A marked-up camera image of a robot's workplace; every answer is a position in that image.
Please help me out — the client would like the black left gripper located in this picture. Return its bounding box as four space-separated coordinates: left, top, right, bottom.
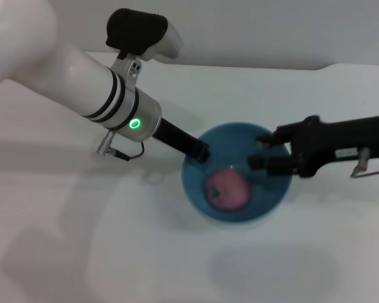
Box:
152 117 211 162

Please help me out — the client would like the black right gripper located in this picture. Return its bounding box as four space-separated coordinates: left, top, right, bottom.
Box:
248 116 379 178

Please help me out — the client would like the pink peach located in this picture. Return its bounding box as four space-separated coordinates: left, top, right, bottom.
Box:
205 168 251 211

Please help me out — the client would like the blue ceramic bowl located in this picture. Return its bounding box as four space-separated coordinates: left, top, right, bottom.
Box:
180 122 294 223

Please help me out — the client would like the right gripper cable with plug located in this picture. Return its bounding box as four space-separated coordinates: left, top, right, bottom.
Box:
349 148 379 178

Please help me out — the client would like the gripper cable with plug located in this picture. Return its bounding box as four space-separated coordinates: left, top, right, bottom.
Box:
96 131 146 162
349 148 379 178

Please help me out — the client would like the left gripper cable with plug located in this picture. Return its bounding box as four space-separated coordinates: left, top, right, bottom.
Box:
96 131 146 162

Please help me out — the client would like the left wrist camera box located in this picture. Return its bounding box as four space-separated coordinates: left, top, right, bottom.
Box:
105 8 184 61

